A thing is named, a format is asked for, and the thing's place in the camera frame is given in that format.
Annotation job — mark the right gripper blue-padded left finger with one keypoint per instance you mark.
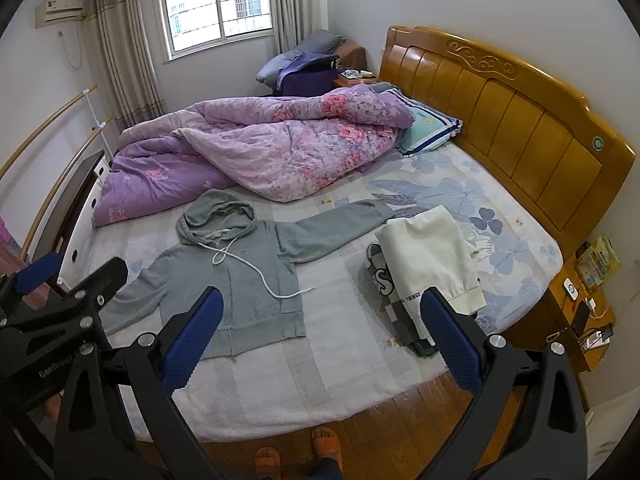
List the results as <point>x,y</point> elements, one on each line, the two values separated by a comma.
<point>94,438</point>

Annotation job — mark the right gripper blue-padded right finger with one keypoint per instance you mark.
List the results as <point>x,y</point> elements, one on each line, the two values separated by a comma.
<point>548,437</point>

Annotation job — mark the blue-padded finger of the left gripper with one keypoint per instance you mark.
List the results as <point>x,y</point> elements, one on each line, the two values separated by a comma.
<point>28,286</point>
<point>95,279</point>

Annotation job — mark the white button jacket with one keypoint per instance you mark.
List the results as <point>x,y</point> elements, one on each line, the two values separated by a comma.
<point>429,250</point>

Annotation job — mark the pink hanging cloth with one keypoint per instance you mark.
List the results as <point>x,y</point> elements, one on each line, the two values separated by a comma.
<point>11,262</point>

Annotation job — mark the dark dresser with white drawers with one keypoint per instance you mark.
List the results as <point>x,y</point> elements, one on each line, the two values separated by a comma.
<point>56,233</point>

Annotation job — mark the black phone on nightstand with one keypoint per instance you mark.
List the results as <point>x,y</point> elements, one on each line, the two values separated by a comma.
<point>581,318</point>

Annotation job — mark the wooden right nightstand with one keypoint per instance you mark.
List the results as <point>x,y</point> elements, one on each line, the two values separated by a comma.
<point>568,312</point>

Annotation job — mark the wooden nightstand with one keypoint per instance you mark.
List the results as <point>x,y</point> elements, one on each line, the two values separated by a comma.
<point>568,312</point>
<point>351,67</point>

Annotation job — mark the grey hoodie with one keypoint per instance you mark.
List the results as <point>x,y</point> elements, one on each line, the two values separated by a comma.
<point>252,261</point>

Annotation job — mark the orange slipper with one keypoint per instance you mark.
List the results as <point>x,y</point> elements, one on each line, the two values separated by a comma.
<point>267,462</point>
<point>326,445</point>

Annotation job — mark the checkered folded garment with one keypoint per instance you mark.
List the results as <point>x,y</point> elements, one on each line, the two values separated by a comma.
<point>403,325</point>

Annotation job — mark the yellow green packet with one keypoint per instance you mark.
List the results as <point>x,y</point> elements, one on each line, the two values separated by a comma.
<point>597,262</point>

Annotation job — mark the purple floral quilt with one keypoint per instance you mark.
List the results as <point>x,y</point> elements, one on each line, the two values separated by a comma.
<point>283,148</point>

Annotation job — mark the left striped curtain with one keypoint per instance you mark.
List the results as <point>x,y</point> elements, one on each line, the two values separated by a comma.
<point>120,59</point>

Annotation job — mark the wooden headboard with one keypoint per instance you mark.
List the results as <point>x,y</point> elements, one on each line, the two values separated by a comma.
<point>535,134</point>

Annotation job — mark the window with bars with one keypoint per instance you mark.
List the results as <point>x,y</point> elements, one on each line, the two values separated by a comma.
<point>194,25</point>

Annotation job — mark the pile of blue-grey bedding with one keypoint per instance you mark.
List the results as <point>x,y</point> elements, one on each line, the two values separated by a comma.
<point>308,69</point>

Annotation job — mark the striped light blue pillow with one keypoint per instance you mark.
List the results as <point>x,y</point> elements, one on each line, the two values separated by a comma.
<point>430,128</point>

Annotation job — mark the far wooden nightstand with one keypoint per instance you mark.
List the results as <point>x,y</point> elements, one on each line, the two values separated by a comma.
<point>351,67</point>

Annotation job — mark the wooden clothes rail rack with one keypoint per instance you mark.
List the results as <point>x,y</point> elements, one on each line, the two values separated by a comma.
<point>34,173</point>

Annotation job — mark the wall air conditioner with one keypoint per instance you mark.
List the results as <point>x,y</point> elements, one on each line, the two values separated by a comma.
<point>50,12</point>

